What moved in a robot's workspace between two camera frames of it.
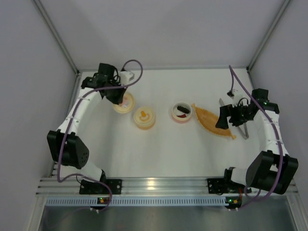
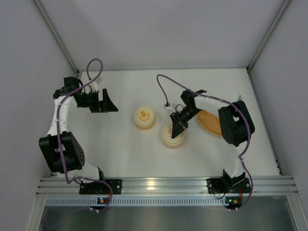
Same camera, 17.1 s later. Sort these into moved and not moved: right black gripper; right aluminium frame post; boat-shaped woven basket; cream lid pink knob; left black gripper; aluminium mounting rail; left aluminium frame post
Moved: right black gripper; cream lid pink knob; left black gripper
Not moved: right aluminium frame post; aluminium mounting rail; boat-shaped woven basket; left aluminium frame post
